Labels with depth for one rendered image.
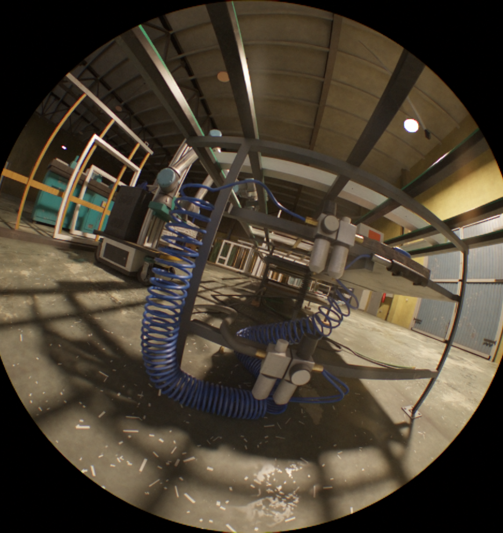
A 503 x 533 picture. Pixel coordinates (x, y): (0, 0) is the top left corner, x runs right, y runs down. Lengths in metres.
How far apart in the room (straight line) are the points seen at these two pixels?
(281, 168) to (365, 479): 1.13
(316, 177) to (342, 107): 8.39
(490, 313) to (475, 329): 0.66
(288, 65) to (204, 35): 3.72
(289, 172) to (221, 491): 1.02
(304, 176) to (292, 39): 7.65
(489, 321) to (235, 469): 6.15
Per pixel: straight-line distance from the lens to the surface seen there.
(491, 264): 6.54
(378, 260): 0.53
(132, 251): 1.54
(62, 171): 4.09
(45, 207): 4.06
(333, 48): 5.95
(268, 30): 8.28
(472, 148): 0.56
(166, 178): 1.40
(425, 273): 0.78
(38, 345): 0.71
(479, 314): 6.36
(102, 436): 0.48
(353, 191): 0.80
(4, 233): 2.27
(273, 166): 0.79
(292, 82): 8.79
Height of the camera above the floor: 0.43
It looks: 1 degrees up
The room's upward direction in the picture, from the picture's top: 18 degrees clockwise
